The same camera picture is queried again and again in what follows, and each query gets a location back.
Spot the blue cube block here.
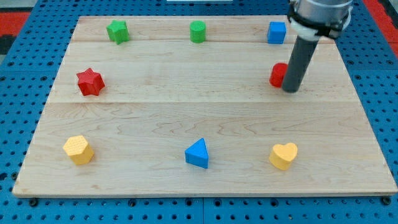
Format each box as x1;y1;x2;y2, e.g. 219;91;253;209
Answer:
267;21;287;44

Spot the green star block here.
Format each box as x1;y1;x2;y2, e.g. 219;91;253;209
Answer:
106;20;130;45

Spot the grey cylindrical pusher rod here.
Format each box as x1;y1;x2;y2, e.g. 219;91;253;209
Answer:
281;36;318;93

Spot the blue triangle block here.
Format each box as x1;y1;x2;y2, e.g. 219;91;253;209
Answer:
185;138;209;169

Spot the red star block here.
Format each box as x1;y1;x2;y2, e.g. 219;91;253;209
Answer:
77;68;105;96

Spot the yellow hexagon block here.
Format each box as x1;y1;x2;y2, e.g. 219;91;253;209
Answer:
63;135;94;166

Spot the green cylinder block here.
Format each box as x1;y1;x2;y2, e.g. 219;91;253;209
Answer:
190;21;206;44

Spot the wooden board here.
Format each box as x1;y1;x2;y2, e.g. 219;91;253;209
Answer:
12;16;397;198

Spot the yellow heart block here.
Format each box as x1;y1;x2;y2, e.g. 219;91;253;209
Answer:
269;142;298;170

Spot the red cylinder block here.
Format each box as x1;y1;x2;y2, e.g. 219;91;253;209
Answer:
269;63;288;88

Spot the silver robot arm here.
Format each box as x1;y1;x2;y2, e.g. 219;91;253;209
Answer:
287;0;353;42

